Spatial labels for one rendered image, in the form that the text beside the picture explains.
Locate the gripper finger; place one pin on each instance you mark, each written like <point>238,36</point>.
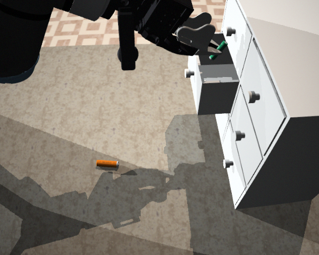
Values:
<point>190,41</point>
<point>197,22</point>

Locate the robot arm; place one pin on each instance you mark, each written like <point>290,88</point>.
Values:
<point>23,25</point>

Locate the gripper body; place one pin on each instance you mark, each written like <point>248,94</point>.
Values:
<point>158,17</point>

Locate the grey chest of drawers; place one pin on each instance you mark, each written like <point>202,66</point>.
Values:
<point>287,35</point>

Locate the orange battery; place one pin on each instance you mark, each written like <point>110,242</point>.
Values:
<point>107,163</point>

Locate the green battery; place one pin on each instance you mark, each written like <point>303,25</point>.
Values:
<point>220,47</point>

